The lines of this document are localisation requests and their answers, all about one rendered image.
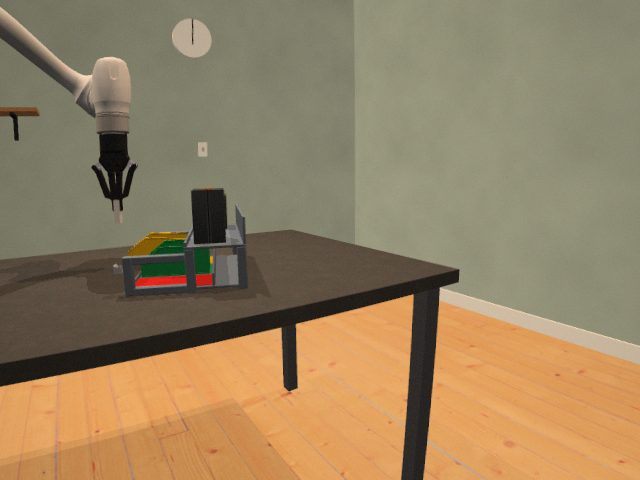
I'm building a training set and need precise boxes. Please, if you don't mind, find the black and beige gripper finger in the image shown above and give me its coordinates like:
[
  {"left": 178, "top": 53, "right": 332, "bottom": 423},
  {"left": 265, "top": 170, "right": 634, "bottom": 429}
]
[
  {"left": 115, "top": 160, "right": 138, "bottom": 224},
  {"left": 91, "top": 160, "right": 118, "bottom": 224}
]

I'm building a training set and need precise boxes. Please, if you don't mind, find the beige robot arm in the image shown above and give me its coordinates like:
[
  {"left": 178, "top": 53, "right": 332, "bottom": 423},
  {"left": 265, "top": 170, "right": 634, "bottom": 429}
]
[{"left": 0, "top": 7, "right": 131, "bottom": 134}]

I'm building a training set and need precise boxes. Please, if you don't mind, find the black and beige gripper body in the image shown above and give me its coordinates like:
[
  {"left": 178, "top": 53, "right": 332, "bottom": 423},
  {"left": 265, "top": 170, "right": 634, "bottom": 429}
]
[{"left": 99, "top": 134, "right": 130, "bottom": 172}]

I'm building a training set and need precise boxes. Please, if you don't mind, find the green bin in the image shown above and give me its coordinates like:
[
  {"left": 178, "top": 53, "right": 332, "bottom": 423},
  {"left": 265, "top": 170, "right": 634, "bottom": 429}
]
[{"left": 141, "top": 240, "right": 210, "bottom": 277}]

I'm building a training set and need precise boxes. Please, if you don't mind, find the yellow bin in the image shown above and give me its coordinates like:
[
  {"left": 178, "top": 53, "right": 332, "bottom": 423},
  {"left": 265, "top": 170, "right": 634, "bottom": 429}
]
[{"left": 128, "top": 233, "right": 188, "bottom": 256}]

